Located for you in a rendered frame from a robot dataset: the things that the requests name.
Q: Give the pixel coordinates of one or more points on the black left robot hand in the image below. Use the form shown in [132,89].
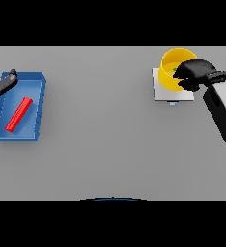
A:
[4,84]

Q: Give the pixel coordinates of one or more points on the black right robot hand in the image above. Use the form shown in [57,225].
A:
[195,72]

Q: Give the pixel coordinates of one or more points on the yellow bowl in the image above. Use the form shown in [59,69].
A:
[169,69]

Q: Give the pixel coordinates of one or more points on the red beaker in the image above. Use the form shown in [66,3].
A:
[19,114]

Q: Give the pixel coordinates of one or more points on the green nut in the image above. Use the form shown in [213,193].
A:
[175,69]

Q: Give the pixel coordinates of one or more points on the pale square measuring scale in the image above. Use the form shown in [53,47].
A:
[169,95]

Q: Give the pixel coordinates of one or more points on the blue tray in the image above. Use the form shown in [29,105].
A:
[24,106]

